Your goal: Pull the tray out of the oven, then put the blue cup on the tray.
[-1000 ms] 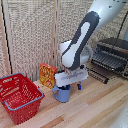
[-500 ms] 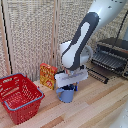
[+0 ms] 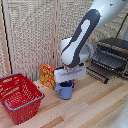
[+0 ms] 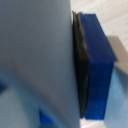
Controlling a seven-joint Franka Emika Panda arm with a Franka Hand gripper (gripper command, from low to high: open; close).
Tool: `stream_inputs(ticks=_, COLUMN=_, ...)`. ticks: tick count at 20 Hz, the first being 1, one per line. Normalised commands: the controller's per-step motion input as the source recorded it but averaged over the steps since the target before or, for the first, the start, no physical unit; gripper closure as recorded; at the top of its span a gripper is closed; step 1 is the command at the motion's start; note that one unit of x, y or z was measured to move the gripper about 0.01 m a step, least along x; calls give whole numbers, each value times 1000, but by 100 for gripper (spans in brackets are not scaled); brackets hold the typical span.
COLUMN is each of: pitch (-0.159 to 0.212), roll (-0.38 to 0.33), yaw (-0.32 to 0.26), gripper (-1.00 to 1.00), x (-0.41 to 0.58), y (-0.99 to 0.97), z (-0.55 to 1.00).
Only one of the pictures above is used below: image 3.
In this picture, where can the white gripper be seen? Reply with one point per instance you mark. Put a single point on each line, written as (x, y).
(70, 73)

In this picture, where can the blue plastic mug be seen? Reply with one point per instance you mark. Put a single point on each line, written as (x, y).
(65, 93)

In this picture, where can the black oven tray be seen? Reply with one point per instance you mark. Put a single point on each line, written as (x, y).
(108, 60)

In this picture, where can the black silver toaster oven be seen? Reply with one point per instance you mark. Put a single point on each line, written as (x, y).
(113, 45)

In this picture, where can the red yellow cereal box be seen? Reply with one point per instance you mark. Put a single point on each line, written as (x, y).
(46, 75)

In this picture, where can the red plastic shopping basket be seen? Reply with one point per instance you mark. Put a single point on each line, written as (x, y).
(20, 110)

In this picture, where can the beige woven folding screen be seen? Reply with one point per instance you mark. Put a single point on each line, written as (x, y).
(30, 33)

